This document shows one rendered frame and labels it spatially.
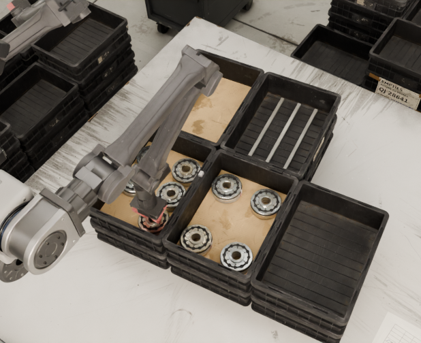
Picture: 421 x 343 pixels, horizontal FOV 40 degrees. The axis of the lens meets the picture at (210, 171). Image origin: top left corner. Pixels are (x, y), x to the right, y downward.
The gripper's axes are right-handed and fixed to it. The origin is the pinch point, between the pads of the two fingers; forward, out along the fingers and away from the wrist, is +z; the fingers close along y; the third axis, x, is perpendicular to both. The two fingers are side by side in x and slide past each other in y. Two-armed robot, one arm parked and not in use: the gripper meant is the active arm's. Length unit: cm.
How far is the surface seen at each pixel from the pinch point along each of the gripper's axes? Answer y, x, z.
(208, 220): -14.7, -10.2, 6.3
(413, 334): -87, -9, 21
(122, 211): 13.4, -0.2, 5.7
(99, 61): 88, -81, 35
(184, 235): -11.5, -0.4, 3.5
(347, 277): -63, -12, 8
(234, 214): -21.0, -16.2, 6.4
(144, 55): 106, -136, 85
